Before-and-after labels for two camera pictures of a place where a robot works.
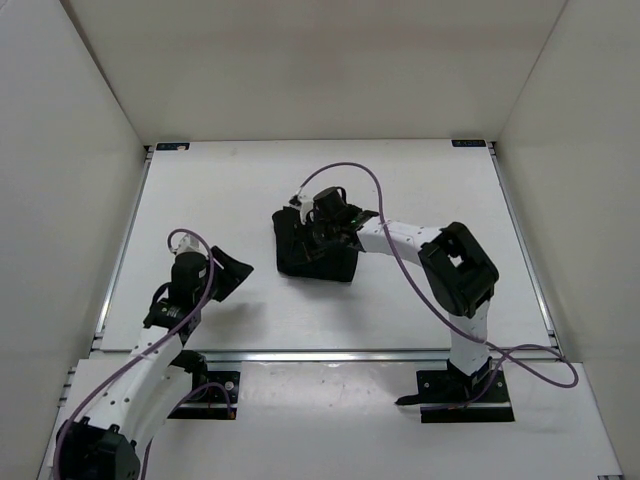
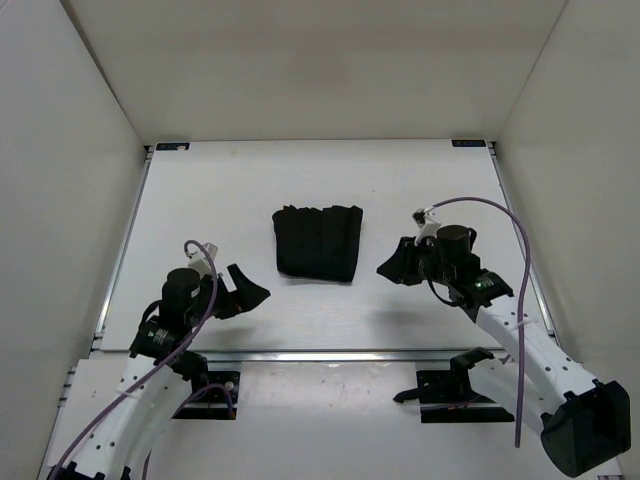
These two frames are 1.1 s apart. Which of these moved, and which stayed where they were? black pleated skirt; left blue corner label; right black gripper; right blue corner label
Moved: right black gripper
Stayed: right blue corner label; left blue corner label; black pleated skirt
